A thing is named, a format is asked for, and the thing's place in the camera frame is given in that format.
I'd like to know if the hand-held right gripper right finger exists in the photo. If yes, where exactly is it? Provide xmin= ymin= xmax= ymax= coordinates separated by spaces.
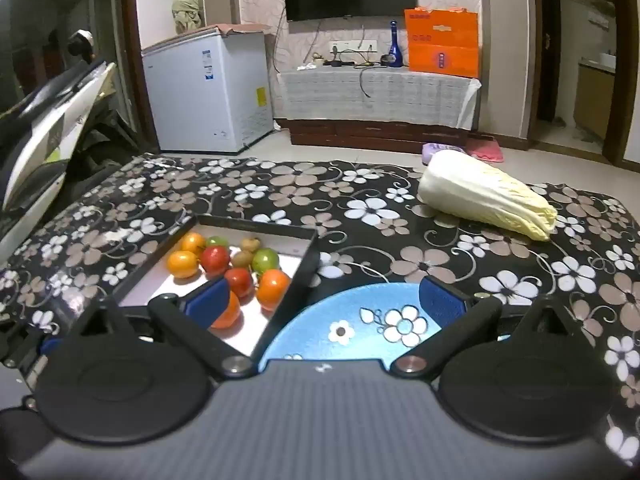
xmin=390 ymin=275 xmax=584 ymax=381

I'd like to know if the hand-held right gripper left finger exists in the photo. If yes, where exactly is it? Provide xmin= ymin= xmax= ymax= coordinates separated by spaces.
xmin=69 ymin=278 xmax=253 ymax=380

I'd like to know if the red apple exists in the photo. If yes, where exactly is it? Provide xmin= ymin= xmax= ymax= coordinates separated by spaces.
xmin=224 ymin=267 xmax=255 ymax=301
xmin=200 ymin=246 xmax=232 ymax=277

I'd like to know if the black cardboard box tray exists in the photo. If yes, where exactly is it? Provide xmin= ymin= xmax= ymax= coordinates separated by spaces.
xmin=116 ymin=214 xmax=321 ymax=373

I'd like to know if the blue floral plate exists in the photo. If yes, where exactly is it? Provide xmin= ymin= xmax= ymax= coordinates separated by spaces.
xmin=260 ymin=282 xmax=473 ymax=376

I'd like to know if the napa cabbage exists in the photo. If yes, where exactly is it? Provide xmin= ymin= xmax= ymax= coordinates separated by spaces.
xmin=417 ymin=150 xmax=558 ymax=242

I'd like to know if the black floral table cover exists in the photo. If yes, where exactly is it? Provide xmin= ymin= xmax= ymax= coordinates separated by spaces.
xmin=0 ymin=152 xmax=640 ymax=466

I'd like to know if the purple slipper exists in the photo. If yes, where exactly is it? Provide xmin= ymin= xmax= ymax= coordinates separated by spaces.
xmin=421 ymin=142 xmax=468 ymax=166

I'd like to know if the pink slipper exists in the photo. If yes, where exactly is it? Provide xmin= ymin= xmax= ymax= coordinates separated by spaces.
xmin=465 ymin=137 xmax=505 ymax=163

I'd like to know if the white chest freezer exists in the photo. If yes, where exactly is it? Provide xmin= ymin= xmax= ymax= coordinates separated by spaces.
xmin=141 ymin=27 xmax=275 ymax=155

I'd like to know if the white and black scooter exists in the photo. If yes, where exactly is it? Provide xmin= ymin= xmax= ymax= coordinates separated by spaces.
xmin=0 ymin=30 xmax=146 ymax=261

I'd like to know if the light wooden cupboard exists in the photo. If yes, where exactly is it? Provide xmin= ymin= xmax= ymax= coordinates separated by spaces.
xmin=574 ymin=57 xmax=617 ymax=141

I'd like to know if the blue glass bottle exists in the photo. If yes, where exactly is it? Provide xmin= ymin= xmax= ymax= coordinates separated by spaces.
xmin=384 ymin=20 xmax=405 ymax=69

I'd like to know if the orange gift bag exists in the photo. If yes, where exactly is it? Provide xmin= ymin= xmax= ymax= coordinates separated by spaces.
xmin=404 ymin=7 xmax=482 ymax=80

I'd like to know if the flat cardboard sheet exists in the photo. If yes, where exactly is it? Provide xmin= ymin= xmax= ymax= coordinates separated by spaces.
xmin=200 ymin=22 xmax=271 ymax=39

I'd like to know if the white power strip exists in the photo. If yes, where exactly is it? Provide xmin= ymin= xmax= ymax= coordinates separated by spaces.
xmin=329 ymin=40 xmax=378 ymax=54

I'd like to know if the black hanging cable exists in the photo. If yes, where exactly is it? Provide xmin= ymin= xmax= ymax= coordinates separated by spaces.
xmin=358 ymin=62 xmax=377 ymax=99

